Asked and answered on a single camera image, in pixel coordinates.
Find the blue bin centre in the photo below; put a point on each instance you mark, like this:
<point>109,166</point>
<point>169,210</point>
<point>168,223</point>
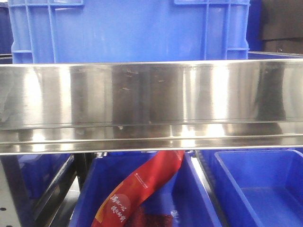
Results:
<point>183,197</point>

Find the blue bin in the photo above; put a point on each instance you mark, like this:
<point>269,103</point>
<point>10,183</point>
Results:
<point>257,187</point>
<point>41,175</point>
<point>183,197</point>

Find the blue bin right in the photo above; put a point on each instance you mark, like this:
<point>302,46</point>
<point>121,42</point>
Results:
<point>257,187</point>

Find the blue bin left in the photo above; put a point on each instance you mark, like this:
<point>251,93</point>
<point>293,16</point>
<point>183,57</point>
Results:
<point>41,175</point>

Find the red printed package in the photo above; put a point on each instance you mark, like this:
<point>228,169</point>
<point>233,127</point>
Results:
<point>137,187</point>

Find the large blue plastic crate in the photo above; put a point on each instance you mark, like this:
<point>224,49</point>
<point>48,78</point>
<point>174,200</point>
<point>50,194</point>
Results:
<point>57,31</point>

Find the stainless steel rail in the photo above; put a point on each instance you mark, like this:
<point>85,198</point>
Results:
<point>77,108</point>

